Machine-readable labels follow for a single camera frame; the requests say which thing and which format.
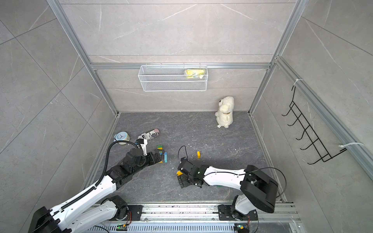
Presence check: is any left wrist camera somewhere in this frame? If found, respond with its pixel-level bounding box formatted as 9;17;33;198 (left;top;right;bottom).
137;138;148;156

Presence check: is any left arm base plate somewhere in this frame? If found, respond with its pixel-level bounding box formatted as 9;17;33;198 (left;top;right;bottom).
114;205;143;221

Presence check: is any black wire hook rack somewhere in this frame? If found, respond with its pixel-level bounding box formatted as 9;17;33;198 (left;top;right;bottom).
281;86;347;165

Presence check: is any white plush toy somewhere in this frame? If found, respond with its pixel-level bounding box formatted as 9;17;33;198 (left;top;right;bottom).
215;96;234;128

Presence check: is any cyan lego brick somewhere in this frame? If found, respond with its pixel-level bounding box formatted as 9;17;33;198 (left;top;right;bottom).
163;152;168;163

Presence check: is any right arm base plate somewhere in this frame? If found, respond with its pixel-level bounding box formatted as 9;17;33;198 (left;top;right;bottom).
218;204;258;221

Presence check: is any white wire mesh basket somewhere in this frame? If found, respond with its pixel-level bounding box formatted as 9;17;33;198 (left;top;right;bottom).
138;65;208;92

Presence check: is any small toy car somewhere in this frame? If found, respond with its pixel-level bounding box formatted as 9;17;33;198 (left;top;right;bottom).
138;129;160;140

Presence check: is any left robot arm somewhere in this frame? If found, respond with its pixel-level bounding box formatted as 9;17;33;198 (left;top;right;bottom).
28;139;164;233

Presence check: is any yellow sponge in basket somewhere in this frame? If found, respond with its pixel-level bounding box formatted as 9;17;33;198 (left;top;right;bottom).
184;69;206;79

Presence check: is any tape roll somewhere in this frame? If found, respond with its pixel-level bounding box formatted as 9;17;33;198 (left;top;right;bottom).
114;132;130;145

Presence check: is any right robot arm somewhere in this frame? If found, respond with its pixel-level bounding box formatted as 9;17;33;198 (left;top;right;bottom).
177;155;282;219

